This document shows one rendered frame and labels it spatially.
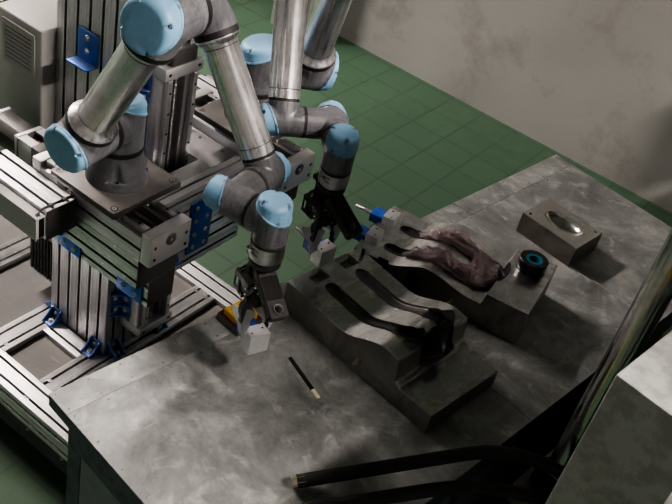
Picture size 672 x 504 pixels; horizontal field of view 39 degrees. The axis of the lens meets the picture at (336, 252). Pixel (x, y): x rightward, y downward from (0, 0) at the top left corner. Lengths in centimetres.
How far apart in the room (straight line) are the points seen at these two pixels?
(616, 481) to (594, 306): 122
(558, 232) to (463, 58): 250
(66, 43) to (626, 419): 169
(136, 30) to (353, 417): 98
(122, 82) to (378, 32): 365
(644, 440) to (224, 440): 94
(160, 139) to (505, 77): 295
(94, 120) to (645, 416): 125
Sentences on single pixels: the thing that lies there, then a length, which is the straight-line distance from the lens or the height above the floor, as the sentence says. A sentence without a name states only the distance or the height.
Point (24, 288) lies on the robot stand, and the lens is 328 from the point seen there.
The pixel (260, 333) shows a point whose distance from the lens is 211.
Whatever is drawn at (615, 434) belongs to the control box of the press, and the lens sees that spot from 157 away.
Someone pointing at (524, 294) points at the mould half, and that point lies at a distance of 253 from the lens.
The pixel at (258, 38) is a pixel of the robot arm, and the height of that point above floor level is 126.
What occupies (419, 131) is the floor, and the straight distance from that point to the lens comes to 493.
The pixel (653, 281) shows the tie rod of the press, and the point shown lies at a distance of 185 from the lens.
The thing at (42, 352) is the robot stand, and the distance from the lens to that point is 307.
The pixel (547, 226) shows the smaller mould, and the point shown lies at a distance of 289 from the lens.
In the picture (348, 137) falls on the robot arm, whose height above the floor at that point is 130.
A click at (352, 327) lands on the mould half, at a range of 229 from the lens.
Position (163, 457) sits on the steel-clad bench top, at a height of 80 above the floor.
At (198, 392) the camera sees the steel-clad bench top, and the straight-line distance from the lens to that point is 218.
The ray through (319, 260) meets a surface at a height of 92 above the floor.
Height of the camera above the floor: 241
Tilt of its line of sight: 38 degrees down
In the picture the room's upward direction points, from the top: 15 degrees clockwise
